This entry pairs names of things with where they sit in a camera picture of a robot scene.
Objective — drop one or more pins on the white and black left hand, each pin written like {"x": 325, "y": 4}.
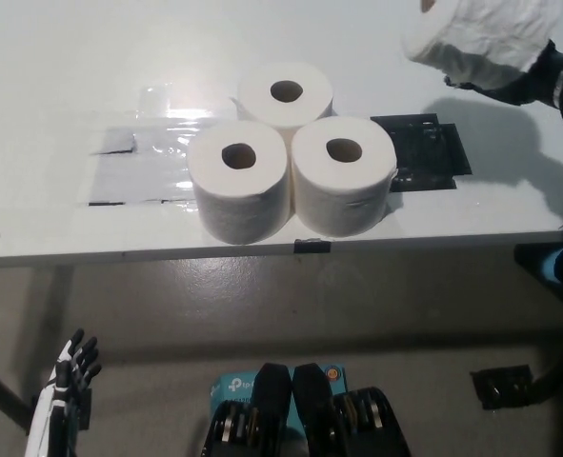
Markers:
{"x": 47, "y": 419}

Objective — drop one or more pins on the smooth white toilet paper roll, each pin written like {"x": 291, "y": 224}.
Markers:
{"x": 338, "y": 200}
{"x": 243, "y": 204}
{"x": 262, "y": 105}

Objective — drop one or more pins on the blue round object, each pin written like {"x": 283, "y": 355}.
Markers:
{"x": 555, "y": 269}

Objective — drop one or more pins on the black bulky object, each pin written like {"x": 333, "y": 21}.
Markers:
{"x": 528, "y": 259}

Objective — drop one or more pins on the black and white right hand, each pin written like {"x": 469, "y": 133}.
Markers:
{"x": 538, "y": 85}

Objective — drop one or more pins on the small black edge clip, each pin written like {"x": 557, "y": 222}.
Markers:
{"x": 312, "y": 246}

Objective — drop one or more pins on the clear tape over grey patch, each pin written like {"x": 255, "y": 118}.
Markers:
{"x": 138, "y": 166}

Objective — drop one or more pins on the teal tp-link box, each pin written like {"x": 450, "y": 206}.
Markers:
{"x": 228, "y": 388}

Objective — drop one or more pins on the black taped table plate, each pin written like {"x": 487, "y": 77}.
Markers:
{"x": 428, "y": 157}

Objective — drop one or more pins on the black floor plate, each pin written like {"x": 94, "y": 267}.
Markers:
{"x": 500, "y": 388}

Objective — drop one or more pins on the black ribbed robot body blocks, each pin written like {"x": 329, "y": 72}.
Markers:
{"x": 271, "y": 404}

